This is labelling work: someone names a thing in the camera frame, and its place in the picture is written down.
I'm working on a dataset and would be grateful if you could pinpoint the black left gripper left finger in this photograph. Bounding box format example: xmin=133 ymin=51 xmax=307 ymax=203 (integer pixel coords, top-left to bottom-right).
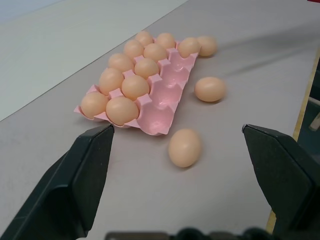
xmin=0 ymin=124 xmax=116 ymax=240

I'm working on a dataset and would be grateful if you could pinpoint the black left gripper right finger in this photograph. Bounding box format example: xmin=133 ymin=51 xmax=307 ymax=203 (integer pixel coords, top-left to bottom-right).
xmin=241 ymin=123 xmax=320 ymax=235

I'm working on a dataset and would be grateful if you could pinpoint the pink egg tray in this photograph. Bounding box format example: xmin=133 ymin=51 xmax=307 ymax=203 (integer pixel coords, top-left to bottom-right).
xmin=73 ymin=37 xmax=199 ymax=137

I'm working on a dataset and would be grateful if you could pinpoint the tan egg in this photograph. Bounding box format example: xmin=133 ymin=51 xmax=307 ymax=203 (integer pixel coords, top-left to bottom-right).
xmin=196 ymin=35 xmax=219 ymax=57
xmin=134 ymin=57 xmax=160 ymax=78
xmin=156 ymin=32 xmax=176 ymax=50
xmin=121 ymin=74 xmax=150 ymax=100
xmin=168 ymin=128 xmax=202 ymax=168
xmin=80 ymin=92 xmax=109 ymax=118
xmin=143 ymin=43 xmax=168 ymax=62
xmin=105 ymin=96 xmax=140 ymax=126
xmin=123 ymin=39 xmax=145 ymax=59
xmin=178 ymin=37 xmax=202 ymax=58
xmin=98 ymin=67 xmax=125 ymax=96
xmin=194 ymin=76 xmax=227 ymax=103
xmin=108 ymin=52 xmax=136 ymax=74
xmin=135 ymin=30 xmax=154 ymax=47

